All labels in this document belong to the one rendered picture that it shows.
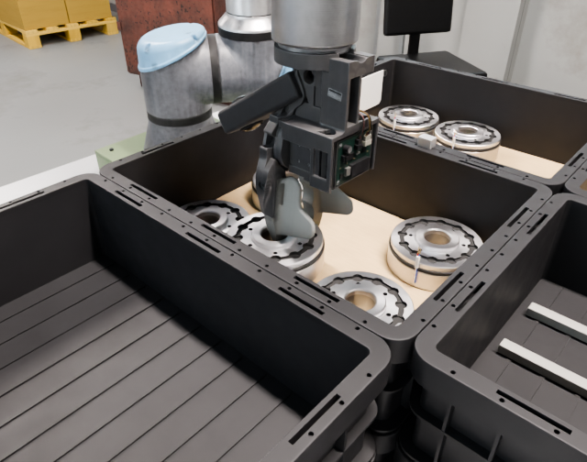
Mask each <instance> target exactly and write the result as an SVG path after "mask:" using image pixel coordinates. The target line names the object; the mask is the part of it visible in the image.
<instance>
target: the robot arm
mask: <svg viewBox="0 0 587 462"><path fill-rule="evenodd" d="M361 1H362V0H226V13H225V14H224V15H223V16H222V17H221V18H220V19H219V20H218V33H215V34H206V30H205V28H204V27H203V26H202V25H200V24H196V23H192V24H190V23H180V24H173V25H169V26H165V27H159V28H156V29H154V30H152V31H150V32H148V33H147V34H145V35H144V36H143V37H142V38H141V39H140V40H139V41H138V45H137V51H138V70H139V71H140V77H141V81H142V87H143V93H144V98H145V104H146V109H147V114H148V120H149V122H148V127H147V133H146V138H145V144H144V149H148V148H151V147H154V146H156V145H159V144H160V143H163V142H166V141H168V140H171V139H174V138H177V137H179V136H182V135H185V134H187V133H190V132H193V131H195V130H197V129H200V128H202V127H206V126H209V125H212V124H214V123H215V122H216V121H215V119H214V117H213V110H212V104H215V103H228V102H232V103H231V104H230V106H228V107H226V108H224V109H223V110H221V111H219V112H218V118H219V121H220V123H221V125H222V127H223V129H224V131H225V133H227V134H230V133H233V132H236V131H239V130H240V131H245V132H250V131H253V130H255V129H257V128H258V127H260V125H261V124H262V123H263V121H264V120H266V119H268V118H269V119H270V121H269V122H268V123H267V126H266V127H265V128H264V129H263V132H264V139H263V145H262V146H260V157H259V161H258V165H257V170H256V190H257V195H258V198H259V203H260V210H261V212H262V213H263V214H264V219H265V222H266V226H267V227H268V230H269V232H270V235H271V238H272V240H273V241H280V240H283V239H285V238H287V237H288V236H289V237H299V238H304V239H310V238H312V237H313V236H314V235H315V232H316V225H315V223H316V224H317V225H318V226H319V225H320V222H321V218H322V214H323V213H331V214H338V215H350V214H351V213H352V211H353V202H352V201H351V199H350V198H349V197H348V196H347V195H346V194H345V193H343V192H342V191H341V190H340V189H339V188H338V187H339V186H341V185H342V184H344V183H346V182H349V181H350V180H352V179H354V178H356V177H358V176H360V175H361V174H362V173H364V172H366V171H368V170H369V169H371V170H373V169H374V162H375V153H376V145H377V137H378V127H379V119H380V118H379V117H377V116H373V115H369V114H368V113H367V112H365V111H362V110H360V92H361V81H362V75H363V74H366V73H369V72H373V71H374V61H375V55H373V54H370V53H365V52H360V51H356V44H355V43H356V42H357V41H358V40H359V36H360V13H361ZM372 132H373V133H372ZM286 171H289V172H292V173H294V174H297V175H299V181H298V180H297V179H296V178H295V177H293V176H289V177H286V175H285V172H286ZM300 183H301V184H302V186H303V197H302V186H301V184H300ZM302 203H303V206H304V208H303V206H302ZM314 222H315V223H314Z"/></svg>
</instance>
